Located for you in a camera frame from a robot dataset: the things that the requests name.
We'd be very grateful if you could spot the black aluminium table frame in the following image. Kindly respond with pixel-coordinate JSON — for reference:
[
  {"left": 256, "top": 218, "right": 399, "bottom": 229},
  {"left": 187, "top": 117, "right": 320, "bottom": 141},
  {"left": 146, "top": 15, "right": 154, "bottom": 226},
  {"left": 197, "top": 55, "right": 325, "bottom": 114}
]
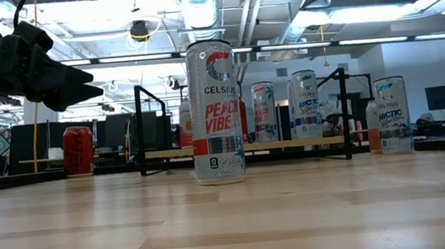
[{"left": 0, "top": 128, "right": 445, "bottom": 203}]

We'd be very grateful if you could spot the Celsius Arctic Vibe can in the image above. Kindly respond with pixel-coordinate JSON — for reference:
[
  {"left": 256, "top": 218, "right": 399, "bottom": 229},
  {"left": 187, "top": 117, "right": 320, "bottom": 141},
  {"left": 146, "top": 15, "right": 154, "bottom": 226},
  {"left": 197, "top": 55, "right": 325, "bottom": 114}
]
[
  {"left": 372, "top": 74, "right": 416, "bottom": 157},
  {"left": 285, "top": 80, "right": 298, "bottom": 140},
  {"left": 289, "top": 68, "right": 324, "bottom": 141}
]

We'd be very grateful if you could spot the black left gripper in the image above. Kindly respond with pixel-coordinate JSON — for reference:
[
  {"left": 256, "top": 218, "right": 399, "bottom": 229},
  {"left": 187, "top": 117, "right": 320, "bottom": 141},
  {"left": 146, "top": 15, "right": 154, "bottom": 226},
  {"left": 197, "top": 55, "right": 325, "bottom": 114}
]
[{"left": 0, "top": 13, "right": 106, "bottom": 119}]

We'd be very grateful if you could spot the Celsius Peach Vibe can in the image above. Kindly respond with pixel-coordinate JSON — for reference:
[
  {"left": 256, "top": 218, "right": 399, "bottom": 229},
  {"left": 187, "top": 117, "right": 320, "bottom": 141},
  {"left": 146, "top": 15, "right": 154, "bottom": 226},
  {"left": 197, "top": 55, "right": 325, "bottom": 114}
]
[
  {"left": 250, "top": 79, "right": 280, "bottom": 144},
  {"left": 181, "top": 37, "right": 249, "bottom": 188}
]

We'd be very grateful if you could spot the black rail with strip lights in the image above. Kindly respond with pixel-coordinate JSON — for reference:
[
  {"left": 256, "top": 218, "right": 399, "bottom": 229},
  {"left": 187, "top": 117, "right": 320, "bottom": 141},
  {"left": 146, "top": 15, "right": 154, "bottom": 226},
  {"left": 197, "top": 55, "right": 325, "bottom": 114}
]
[{"left": 60, "top": 20, "right": 445, "bottom": 81}]

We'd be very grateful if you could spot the yellow cable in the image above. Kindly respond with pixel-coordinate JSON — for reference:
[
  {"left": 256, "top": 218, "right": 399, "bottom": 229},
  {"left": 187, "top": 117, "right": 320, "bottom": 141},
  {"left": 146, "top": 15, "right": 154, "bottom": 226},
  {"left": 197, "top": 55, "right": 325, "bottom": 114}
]
[{"left": 15, "top": 0, "right": 57, "bottom": 174}]

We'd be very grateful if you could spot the black overhead camera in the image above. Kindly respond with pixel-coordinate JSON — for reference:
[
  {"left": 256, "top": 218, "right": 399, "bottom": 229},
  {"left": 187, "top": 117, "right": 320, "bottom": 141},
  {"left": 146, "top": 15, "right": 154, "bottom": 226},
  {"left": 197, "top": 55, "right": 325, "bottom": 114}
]
[{"left": 127, "top": 19, "right": 152, "bottom": 44}]

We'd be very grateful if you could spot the black office partition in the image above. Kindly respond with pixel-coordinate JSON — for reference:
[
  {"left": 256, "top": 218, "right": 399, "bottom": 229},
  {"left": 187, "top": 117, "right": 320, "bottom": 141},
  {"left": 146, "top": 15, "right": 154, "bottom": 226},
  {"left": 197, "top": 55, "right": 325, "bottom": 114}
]
[{"left": 3, "top": 108, "right": 177, "bottom": 176}]

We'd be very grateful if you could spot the wooden shelf with black frame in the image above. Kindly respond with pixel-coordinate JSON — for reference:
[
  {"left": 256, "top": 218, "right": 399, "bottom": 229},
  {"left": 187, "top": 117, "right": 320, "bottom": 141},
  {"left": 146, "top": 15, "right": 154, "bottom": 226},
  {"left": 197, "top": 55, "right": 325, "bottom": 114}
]
[{"left": 132, "top": 60, "right": 380, "bottom": 183}]

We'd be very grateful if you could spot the pink silver Spindrift can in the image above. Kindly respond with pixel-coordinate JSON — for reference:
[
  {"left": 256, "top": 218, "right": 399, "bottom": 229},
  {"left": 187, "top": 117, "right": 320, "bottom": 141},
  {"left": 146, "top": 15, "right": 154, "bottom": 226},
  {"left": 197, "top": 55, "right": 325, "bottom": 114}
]
[{"left": 176, "top": 98, "right": 196, "bottom": 148}]

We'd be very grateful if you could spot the silver ventilation duct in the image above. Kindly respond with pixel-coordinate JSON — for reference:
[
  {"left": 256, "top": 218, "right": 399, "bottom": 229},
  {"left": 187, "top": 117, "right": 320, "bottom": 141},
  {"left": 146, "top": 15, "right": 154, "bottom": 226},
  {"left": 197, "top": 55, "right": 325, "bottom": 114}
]
[{"left": 176, "top": 0, "right": 235, "bottom": 45}]

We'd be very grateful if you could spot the white box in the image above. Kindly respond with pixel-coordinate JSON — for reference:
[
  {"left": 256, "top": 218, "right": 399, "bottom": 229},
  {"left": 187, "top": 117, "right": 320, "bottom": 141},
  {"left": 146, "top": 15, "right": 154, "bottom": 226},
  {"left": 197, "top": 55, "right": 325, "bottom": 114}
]
[{"left": 46, "top": 146, "right": 64, "bottom": 161}]

